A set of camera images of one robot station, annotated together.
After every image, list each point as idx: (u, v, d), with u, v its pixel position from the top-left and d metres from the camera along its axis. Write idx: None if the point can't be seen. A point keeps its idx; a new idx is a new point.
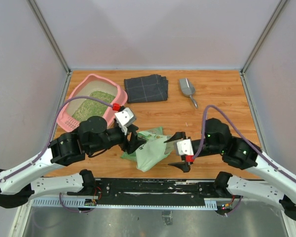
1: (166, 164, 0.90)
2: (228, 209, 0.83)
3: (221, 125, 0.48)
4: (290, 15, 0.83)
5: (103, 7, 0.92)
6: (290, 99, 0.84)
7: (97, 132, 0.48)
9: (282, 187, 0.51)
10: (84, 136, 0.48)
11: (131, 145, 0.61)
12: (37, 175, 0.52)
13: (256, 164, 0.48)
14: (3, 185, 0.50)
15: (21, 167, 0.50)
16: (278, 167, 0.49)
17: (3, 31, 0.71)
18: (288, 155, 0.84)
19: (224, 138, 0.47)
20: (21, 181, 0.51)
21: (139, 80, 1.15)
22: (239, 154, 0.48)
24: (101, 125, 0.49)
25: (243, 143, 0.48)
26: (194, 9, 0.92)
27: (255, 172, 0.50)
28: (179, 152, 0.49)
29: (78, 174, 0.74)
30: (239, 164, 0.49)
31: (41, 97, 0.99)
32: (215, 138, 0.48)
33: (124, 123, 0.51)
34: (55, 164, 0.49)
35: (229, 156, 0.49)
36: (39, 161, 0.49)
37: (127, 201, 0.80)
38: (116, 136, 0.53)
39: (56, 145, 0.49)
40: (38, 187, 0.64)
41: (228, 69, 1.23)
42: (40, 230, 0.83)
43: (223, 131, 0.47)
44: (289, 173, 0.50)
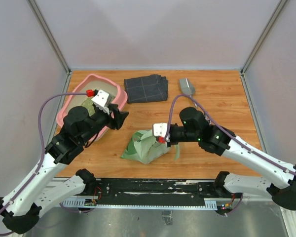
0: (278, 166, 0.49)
1: (166, 165, 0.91)
2: (228, 209, 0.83)
3: (195, 111, 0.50)
4: (291, 15, 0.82)
5: (103, 7, 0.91)
6: (290, 99, 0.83)
7: (83, 119, 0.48)
9: (259, 170, 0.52)
10: (73, 127, 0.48)
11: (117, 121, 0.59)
12: (44, 184, 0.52)
13: (229, 146, 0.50)
14: (13, 208, 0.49)
15: (26, 181, 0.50)
16: (250, 148, 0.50)
17: (3, 31, 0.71)
18: (288, 155, 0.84)
19: (198, 124, 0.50)
20: (31, 196, 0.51)
21: (138, 80, 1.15)
22: (213, 140, 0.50)
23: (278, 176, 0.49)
24: (82, 111, 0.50)
25: (218, 131, 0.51)
26: (195, 9, 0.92)
27: (231, 156, 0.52)
28: (154, 133, 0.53)
29: (76, 176, 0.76)
30: (213, 149, 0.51)
31: (41, 97, 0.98)
32: (191, 124, 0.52)
33: (103, 103, 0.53)
34: (60, 163, 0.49)
35: (205, 142, 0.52)
36: (42, 168, 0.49)
37: (127, 201, 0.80)
38: (101, 120, 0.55)
39: (53, 147, 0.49)
40: (42, 202, 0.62)
41: (228, 69, 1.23)
42: (41, 230, 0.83)
43: (197, 117, 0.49)
44: (264, 154, 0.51)
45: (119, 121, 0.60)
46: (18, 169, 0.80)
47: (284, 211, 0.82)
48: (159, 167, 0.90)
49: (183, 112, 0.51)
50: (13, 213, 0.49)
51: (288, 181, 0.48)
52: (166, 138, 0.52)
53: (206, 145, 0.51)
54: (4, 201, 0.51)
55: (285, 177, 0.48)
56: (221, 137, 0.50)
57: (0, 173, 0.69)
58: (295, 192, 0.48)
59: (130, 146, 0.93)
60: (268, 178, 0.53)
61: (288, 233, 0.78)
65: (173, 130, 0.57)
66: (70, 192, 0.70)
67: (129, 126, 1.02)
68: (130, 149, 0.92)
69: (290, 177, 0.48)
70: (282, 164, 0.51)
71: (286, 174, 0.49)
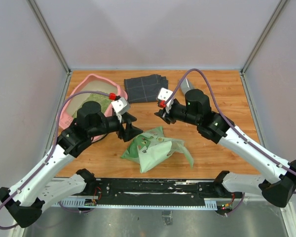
0: (273, 160, 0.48)
1: (166, 164, 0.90)
2: (228, 209, 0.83)
3: (200, 95, 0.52)
4: (290, 14, 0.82)
5: (103, 7, 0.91)
6: (290, 99, 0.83)
7: (96, 113, 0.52)
9: (253, 162, 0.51)
10: (85, 120, 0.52)
11: (126, 134, 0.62)
12: (51, 176, 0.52)
13: (226, 135, 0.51)
14: (21, 197, 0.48)
15: (34, 171, 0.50)
16: (247, 139, 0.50)
17: (3, 31, 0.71)
18: (288, 155, 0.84)
19: (202, 108, 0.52)
20: (39, 187, 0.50)
21: (138, 80, 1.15)
22: (211, 126, 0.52)
23: (270, 170, 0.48)
24: (95, 105, 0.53)
25: (219, 118, 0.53)
26: (195, 9, 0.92)
27: (227, 144, 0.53)
28: (158, 96, 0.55)
29: (76, 175, 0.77)
30: (210, 136, 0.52)
31: (41, 97, 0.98)
32: (193, 106, 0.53)
33: (118, 110, 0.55)
34: (69, 155, 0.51)
35: (204, 127, 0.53)
36: (52, 158, 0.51)
37: (127, 201, 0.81)
38: (112, 124, 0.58)
39: (63, 138, 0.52)
40: (45, 197, 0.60)
41: (228, 69, 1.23)
42: (41, 230, 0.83)
43: (202, 101, 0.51)
44: (260, 147, 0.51)
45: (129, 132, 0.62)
46: (18, 169, 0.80)
47: (284, 211, 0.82)
48: (159, 167, 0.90)
49: (188, 94, 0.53)
50: (19, 202, 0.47)
51: (279, 177, 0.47)
52: (167, 102, 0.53)
53: (204, 132, 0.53)
54: (10, 191, 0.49)
55: (277, 172, 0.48)
56: (220, 124, 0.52)
57: (0, 173, 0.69)
58: (284, 186, 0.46)
59: (131, 148, 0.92)
60: (261, 173, 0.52)
61: (288, 233, 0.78)
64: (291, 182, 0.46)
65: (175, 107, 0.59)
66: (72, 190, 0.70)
67: None
68: (131, 151, 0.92)
69: (282, 172, 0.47)
70: (277, 158, 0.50)
71: (279, 169, 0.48)
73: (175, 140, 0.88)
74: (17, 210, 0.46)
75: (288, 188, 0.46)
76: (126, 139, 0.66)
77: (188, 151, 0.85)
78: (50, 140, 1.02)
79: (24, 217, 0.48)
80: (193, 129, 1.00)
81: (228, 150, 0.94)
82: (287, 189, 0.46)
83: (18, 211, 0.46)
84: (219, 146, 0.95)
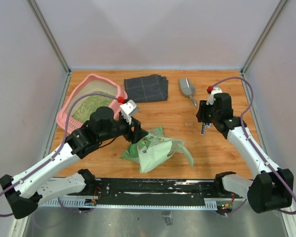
0: (262, 157, 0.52)
1: (166, 164, 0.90)
2: (228, 209, 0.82)
3: (224, 94, 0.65)
4: (290, 15, 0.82)
5: (103, 7, 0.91)
6: (290, 99, 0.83)
7: (108, 119, 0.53)
9: (247, 157, 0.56)
10: (97, 125, 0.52)
11: (135, 135, 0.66)
12: (53, 173, 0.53)
13: (234, 128, 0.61)
14: (21, 187, 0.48)
15: (40, 164, 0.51)
16: (249, 137, 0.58)
17: (3, 32, 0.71)
18: (287, 155, 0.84)
19: (221, 103, 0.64)
20: (40, 180, 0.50)
21: (139, 80, 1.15)
22: (225, 121, 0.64)
23: (256, 164, 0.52)
24: (109, 111, 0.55)
25: (236, 117, 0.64)
26: (195, 9, 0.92)
27: (234, 139, 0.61)
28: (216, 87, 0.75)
29: (77, 174, 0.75)
30: (222, 129, 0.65)
31: (41, 97, 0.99)
32: (216, 103, 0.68)
33: (128, 112, 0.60)
34: (76, 155, 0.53)
35: (220, 121, 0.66)
36: (59, 155, 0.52)
37: (127, 201, 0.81)
38: (122, 127, 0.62)
39: (73, 138, 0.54)
40: (44, 191, 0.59)
41: (228, 69, 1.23)
42: (41, 230, 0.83)
43: (223, 98, 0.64)
44: (260, 148, 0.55)
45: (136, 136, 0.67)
46: (18, 169, 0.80)
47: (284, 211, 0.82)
48: (159, 167, 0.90)
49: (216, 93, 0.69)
50: (19, 193, 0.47)
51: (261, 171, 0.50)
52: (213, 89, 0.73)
53: (218, 124, 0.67)
54: (13, 180, 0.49)
55: (261, 167, 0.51)
56: (235, 121, 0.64)
57: (0, 173, 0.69)
58: (261, 181, 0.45)
59: (131, 148, 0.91)
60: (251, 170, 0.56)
61: (288, 233, 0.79)
64: (270, 183, 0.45)
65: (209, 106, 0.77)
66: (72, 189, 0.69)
67: None
68: (131, 151, 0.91)
69: (265, 169, 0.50)
70: (271, 161, 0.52)
71: (266, 167, 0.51)
73: (175, 139, 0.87)
74: (16, 200, 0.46)
75: (264, 185, 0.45)
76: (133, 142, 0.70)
77: (188, 150, 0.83)
78: (50, 139, 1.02)
79: (21, 209, 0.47)
80: (193, 129, 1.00)
81: (228, 150, 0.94)
82: (262, 185, 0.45)
83: (16, 202, 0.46)
84: (219, 146, 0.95)
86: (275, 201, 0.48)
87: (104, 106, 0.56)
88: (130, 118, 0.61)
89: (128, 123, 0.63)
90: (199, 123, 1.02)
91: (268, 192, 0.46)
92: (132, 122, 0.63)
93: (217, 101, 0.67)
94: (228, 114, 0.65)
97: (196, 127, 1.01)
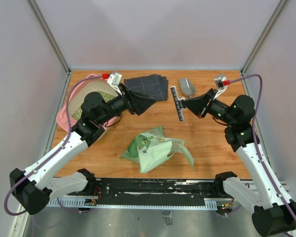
0: (276, 187, 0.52)
1: (166, 164, 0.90)
2: (228, 209, 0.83)
3: (249, 106, 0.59)
4: (290, 15, 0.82)
5: (103, 7, 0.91)
6: (290, 99, 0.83)
7: (98, 105, 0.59)
9: (258, 182, 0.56)
10: (91, 113, 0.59)
11: (133, 104, 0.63)
12: (63, 162, 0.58)
13: (245, 145, 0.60)
14: (36, 177, 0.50)
15: (52, 154, 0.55)
16: (262, 159, 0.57)
17: (3, 31, 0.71)
18: (288, 156, 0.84)
19: (243, 117, 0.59)
20: (53, 170, 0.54)
21: (139, 80, 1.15)
22: (238, 136, 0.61)
23: (268, 193, 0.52)
24: (95, 98, 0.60)
25: (248, 131, 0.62)
26: (195, 9, 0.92)
27: (242, 155, 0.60)
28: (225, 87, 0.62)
29: (76, 172, 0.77)
30: (232, 141, 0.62)
31: (41, 97, 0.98)
32: (236, 112, 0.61)
33: (111, 82, 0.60)
34: (85, 141, 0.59)
35: (231, 132, 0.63)
36: (69, 143, 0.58)
37: (127, 201, 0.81)
38: (119, 104, 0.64)
39: (78, 128, 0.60)
40: (53, 186, 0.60)
41: (228, 69, 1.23)
42: (41, 230, 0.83)
43: (246, 112, 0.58)
44: (273, 176, 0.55)
45: (138, 107, 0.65)
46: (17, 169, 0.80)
47: None
48: (159, 167, 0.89)
49: (239, 99, 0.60)
50: (35, 182, 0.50)
51: (273, 203, 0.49)
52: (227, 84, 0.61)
53: (227, 135, 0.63)
54: (25, 172, 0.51)
55: (273, 199, 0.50)
56: (245, 136, 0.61)
57: (0, 173, 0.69)
58: (271, 213, 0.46)
59: (131, 148, 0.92)
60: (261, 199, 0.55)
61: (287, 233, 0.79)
64: (281, 217, 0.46)
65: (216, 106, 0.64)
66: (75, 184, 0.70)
67: (129, 126, 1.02)
68: (131, 151, 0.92)
69: (277, 202, 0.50)
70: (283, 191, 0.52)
71: (278, 198, 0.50)
73: (175, 140, 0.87)
74: (31, 190, 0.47)
75: (274, 218, 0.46)
76: (140, 114, 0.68)
77: (188, 151, 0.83)
78: (51, 139, 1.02)
79: (36, 199, 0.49)
80: (193, 129, 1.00)
81: (228, 150, 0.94)
82: (273, 218, 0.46)
83: (32, 191, 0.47)
84: (219, 146, 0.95)
86: (283, 227, 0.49)
87: (91, 93, 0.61)
88: (117, 87, 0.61)
89: (121, 98, 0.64)
90: (199, 124, 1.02)
91: (277, 223, 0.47)
92: (124, 94, 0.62)
93: (235, 110, 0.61)
94: (242, 127, 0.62)
97: (197, 127, 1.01)
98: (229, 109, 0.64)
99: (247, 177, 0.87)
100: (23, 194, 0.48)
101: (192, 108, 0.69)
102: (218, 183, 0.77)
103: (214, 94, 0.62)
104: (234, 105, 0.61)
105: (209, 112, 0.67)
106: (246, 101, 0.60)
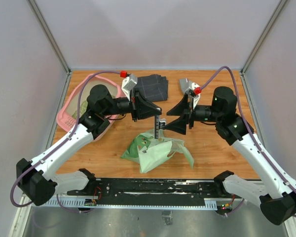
0: (281, 176, 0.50)
1: (166, 164, 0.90)
2: (228, 209, 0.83)
3: (230, 95, 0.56)
4: (290, 15, 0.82)
5: (103, 7, 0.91)
6: (290, 99, 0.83)
7: (104, 98, 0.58)
9: (260, 172, 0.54)
10: (96, 105, 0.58)
11: (137, 109, 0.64)
12: (70, 152, 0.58)
13: (242, 138, 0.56)
14: (43, 167, 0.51)
15: (58, 144, 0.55)
16: (261, 149, 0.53)
17: (3, 32, 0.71)
18: (288, 156, 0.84)
19: (228, 106, 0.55)
20: (58, 161, 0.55)
21: (139, 80, 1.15)
22: (230, 127, 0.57)
23: (275, 184, 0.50)
24: (102, 91, 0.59)
25: (240, 121, 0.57)
26: (195, 9, 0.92)
27: (240, 148, 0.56)
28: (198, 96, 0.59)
29: (78, 171, 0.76)
30: (226, 136, 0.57)
31: (41, 97, 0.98)
32: (220, 104, 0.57)
33: (124, 86, 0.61)
34: (91, 134, 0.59)
35: (222, 126, 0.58)
36: (75, 135, 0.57)
37: (127, 201, 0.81)
38: (124, 104, 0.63)
39: (85, 120, 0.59)
40: (56, 180, 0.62)
41: (228, 69, 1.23)
42: (41, 229, 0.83)
43: (229, 99, 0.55)
44: (274, 162, 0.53)
45: (140, 112, 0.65)
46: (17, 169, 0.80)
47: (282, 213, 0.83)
48: (159, 167, 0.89)
49: (217, 91, 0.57)
50: (42, 172, 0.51)
51: (282, 193, 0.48)
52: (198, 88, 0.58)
53: (220, 130, 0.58)
54: (32, 162, 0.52)
55: (281, 187, 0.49)
56: (239, 127, 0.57)
57: None
58: (284, 204, 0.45)
59: (131, 148, 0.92)
60: (268, 188, 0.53)
61: (288, 233, 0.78)
64: (292, 205, 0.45)
65: (199, 109, 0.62)
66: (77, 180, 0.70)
67: (129, 126, 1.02)
68: (131, 151, 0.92)
69: (286, 190, 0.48)
70: (287, 177, 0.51)
71: (285, 186, 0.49)
73: (175, 140, 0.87)
74: (39, 179, 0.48)
75: (288, 208, 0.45)
76: (136, 120, 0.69)
77: (188, 151, 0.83)
78: (50, 139, 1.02)
79: (43, 188, 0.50)
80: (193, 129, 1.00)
81: (228, 150, 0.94)
82: (286, 208, 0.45)
83: (40, 179, 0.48)
84: (219, 146, 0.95)
86: (294, 211, 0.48)
87: (96, 86, 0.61)
88: (128, 91, 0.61)
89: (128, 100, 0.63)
90: (199, 124, 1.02)
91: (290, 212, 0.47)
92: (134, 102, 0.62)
93: (218, 102, 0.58)
94: (233, 120, 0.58)
97: (197, 127, 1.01)
98: (212, 106, 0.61)
99: (247, 177, 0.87)
100: (31, 184, 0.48)
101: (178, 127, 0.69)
102: (219, 186, 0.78)
103: (192, 109, 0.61)
104: (214, 98, 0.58)
105: (196, 119, 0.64)
106: (224, 90, 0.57)
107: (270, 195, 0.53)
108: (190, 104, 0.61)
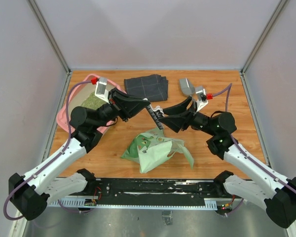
0: (270, 174, 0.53)
1: (166, 165, 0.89)
2: (228, 209, 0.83)
3: (231, 123, 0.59)
4: (290, 15, 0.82)
5: (102, 7, 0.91)
6: (290, 99, 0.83)
7: (84, 120, 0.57)
9: (252, 175, 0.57)
10: (81, 127, 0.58)
11: (125, 110, 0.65)
12: (64, 166, 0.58)
13: (228, 149, 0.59)
14: (36, 181, 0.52)
15: (51, 159, 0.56)
16: (247, 154, 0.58)
17: (3, 32, 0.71)
18: (288, 156, 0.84)
19: (227, 134, 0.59)
20: (52, 174, 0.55)
21: (139, 80, 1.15)
22: (220, 145, 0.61)
23: (266, 182, 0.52)
24: (81, 112, 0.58)
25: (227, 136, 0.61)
26: (195, 9, 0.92)
27: (231, 160, 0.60)
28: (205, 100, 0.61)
29: (74, 174, 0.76)
30: (216, 151, 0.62)
31: (41, 98, 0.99)
32: (219, 129, 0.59)
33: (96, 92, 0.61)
34: (84, 148, 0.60)
35: (213, 142, 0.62)
36: (68, 149, 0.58)
37: (127, 201, 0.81)
38: (107, 109, 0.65)
39: (78, 134, 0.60)
40: (51, 190, 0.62)
41: (228, 69, 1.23)
42: (41, 229, 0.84)
43: (230, 130, 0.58)
44: (263, 164, 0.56)
45: (127, 110, 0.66)
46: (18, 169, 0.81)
47: None
48: (159, 167, 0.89)
49: (221, 118, 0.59)
50: (35, 187, 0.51)
51: (275, 189, 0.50)
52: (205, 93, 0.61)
53: (210, 143, 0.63)
54: (24, 177, 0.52)
55: (273, 185, 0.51)
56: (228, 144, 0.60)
57: (0, 172, 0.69)
58: (278, 200, 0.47)
59: (131, 148, 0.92)
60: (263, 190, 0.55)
61: (288, 233, 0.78)
64: (287, 200, 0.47)
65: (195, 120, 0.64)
66: (74, 187, 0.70)
67: (129, 126, 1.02)
68: (131, 150, 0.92)
69: (278, 186, 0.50)
70: (277, 174, 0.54)
71: (277, 183, 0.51)
73: (175, 140, 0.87)
74: (31, 195, 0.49)
75: (283, 203, 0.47)
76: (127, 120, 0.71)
77: (188, 151, 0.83)
78: (51, 139, 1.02)
79: (34, 204, 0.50)
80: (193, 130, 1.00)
81: None
82: (282, 204, 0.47)
83: (32, 195, 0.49)
84: None
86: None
87: (74, 108, 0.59)
88: (102, 95, 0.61)
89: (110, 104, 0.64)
90: None
91: (290, 209, 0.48)
92: (116, 105, 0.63)
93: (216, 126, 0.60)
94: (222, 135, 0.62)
97: None
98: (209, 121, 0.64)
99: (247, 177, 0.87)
100: (23, 199, 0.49)
101: (174, 127, 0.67)
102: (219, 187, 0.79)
103: (195, 110, 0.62)
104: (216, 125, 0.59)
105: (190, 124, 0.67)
106: (228, 119, 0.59)
107: (269, 197, 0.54)
108: (195, 105, 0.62)
